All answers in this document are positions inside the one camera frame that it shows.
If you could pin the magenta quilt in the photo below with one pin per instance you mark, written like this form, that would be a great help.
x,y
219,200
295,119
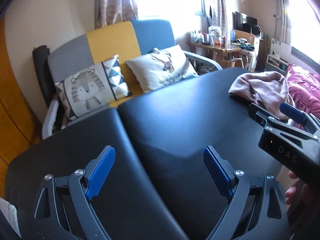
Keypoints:
x,y
307,87

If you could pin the deer print cushion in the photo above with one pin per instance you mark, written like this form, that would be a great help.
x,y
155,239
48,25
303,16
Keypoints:
x,y
160,67

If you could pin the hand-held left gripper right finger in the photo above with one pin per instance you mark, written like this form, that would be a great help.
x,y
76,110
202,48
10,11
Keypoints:
x,y
216,172

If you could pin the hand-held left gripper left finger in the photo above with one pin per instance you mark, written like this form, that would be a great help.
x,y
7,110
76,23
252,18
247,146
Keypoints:
x,y
100,172

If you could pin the clutter of small desk items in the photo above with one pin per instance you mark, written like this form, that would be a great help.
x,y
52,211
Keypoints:
x,y
215,33

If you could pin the person's right hand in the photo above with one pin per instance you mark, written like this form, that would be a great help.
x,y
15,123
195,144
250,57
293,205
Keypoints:
x,y
292,192

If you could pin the light wooden cabinet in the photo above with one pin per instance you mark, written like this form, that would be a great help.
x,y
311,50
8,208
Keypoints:
x,y
260,52

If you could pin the black monitor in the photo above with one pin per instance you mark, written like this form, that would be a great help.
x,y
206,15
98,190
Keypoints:
x,y
251,22

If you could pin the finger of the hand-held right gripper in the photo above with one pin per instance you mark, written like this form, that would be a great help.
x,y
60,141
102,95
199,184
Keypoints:
x,y
257,112
291,112

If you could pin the white shelf unit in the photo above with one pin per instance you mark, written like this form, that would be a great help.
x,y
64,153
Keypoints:
x,y
277,60

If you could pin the dark green cloth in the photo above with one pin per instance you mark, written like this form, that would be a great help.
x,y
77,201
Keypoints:
x,y
246,46

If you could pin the pink patterned curtain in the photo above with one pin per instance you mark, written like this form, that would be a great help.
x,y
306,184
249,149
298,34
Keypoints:
x,y
115,2
220,2

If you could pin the white wall pipe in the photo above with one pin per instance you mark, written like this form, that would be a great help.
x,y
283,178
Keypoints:
x,y
277,10

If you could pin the orange wooden wardrobe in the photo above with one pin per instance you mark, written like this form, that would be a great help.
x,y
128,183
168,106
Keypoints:
x,y
12,100

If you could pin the pink knitted sweater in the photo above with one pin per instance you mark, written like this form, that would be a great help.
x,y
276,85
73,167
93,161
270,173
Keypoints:
x,y
262,87

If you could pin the grey yellow blue sofa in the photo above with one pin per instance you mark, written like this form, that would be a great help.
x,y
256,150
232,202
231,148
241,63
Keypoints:
x,y
107,40

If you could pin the small wooden desk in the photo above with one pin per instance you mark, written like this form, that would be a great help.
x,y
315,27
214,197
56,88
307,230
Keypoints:
x,y
220,49

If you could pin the folded cream cloth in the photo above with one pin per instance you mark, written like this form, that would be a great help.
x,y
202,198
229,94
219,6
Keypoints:
x,y
8,217

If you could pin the white metal chair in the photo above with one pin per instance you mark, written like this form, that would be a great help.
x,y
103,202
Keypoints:
x,y
238,59

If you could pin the tiger print cushion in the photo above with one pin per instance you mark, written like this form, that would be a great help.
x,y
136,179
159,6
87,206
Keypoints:
x,y
85,90

